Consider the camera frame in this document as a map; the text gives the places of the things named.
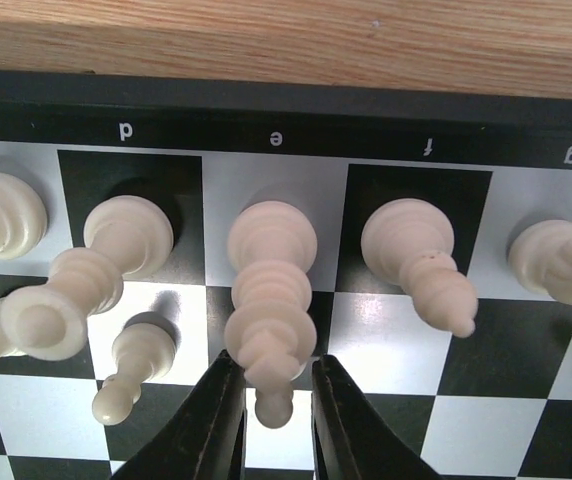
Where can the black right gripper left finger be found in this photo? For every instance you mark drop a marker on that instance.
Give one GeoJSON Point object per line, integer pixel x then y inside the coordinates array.
{"type": "Point", "coordinates": [205, 437]}

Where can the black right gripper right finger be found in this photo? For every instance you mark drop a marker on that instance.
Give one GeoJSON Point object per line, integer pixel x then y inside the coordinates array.
{"type": "Point", "coordinates": [351, 440]}

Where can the white pawn e7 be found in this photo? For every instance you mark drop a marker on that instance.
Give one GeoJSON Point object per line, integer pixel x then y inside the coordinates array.
{"type": "Point", "coordinates": [274, 409]}

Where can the white pawn d7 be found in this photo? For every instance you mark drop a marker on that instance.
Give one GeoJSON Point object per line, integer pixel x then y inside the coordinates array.
{"type": "Point", "coordinates": [144, 350]}

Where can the white king e8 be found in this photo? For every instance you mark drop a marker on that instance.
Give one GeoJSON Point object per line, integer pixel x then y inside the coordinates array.
{"type": "Point", "coordinates": [270, 334]}

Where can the white bishop f8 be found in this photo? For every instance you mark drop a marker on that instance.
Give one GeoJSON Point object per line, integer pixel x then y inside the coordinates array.
{"type": "Point", "coordinates": [409, 243]}

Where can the white queen d8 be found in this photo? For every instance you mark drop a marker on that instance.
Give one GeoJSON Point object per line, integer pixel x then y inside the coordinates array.
{"type": "Point", "coordinates": [125, 237]}

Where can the black and white chessboard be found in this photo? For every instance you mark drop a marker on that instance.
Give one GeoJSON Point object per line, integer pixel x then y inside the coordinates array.
{"type": "Point", "coordinates": [217, 279]}

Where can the white knight g8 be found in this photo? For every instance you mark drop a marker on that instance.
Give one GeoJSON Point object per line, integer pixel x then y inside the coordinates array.
{"type": "Point", "coordinates": [541, 259]}

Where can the white bishop c8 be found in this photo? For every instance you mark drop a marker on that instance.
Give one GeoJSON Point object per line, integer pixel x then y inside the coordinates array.
{"type": "Point", "coordinates": [23, 217]}

